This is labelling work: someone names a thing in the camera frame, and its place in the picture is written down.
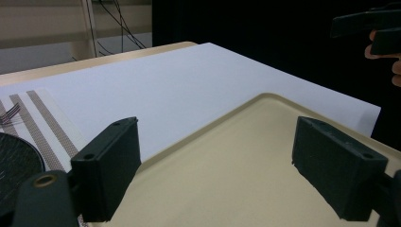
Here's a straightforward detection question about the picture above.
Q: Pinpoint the white grey-striped placemat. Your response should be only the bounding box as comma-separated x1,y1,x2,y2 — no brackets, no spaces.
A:
0,88,91,173

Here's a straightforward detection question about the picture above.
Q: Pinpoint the black curtain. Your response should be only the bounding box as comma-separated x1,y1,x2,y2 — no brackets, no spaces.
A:
151,0,401,152

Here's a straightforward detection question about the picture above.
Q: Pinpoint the beige wooden frame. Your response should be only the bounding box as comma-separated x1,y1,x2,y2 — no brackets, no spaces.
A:
0,0,153,61

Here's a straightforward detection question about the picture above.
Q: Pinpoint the white table cover sheet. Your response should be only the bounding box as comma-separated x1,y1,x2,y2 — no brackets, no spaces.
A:
0,42,382,166

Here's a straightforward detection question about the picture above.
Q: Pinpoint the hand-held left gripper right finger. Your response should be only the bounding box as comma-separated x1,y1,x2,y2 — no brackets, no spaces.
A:
291,115,389,222

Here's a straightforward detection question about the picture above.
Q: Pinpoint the black round plate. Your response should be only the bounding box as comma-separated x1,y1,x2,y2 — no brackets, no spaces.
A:
0,131,47,216

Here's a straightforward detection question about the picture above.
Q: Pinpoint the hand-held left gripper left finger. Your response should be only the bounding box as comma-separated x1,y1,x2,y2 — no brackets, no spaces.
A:
70,116,142,223

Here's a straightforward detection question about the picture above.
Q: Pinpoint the metal fork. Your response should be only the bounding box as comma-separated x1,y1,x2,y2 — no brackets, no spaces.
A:
0,103,22,128

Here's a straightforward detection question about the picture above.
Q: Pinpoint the black cable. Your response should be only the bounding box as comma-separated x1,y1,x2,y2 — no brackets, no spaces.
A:
98,0,148,50
85,0,98,59

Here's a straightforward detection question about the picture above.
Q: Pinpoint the beige plastic tray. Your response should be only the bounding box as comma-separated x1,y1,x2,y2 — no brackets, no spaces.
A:
86,92,401,227

